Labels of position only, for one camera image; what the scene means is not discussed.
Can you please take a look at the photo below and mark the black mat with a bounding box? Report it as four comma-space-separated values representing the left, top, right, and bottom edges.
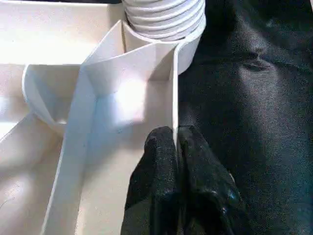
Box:
177, 0, 313, 235

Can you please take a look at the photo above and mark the white plastic table top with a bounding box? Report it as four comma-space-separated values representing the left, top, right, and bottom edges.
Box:
0, 0, 206, 235

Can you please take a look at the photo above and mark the white plastic table leg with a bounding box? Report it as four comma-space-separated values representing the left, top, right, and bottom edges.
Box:
124, 0, 206, 42

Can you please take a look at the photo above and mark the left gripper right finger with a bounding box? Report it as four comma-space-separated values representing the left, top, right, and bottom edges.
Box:
178, 125, 248, 235

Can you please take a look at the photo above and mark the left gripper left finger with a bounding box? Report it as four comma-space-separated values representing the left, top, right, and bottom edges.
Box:
120, 126, 181, 235

